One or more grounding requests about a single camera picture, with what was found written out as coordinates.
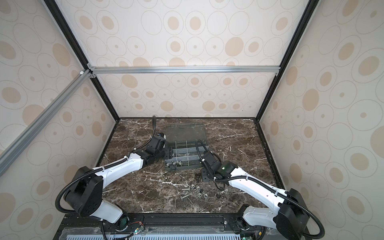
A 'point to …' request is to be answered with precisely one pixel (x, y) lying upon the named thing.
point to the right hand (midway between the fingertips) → (210, 173)
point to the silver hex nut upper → (192, 186)
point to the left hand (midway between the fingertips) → (172, 150)
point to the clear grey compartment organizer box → (183, 139)
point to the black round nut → (218, 196)
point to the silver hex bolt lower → (182, 197)
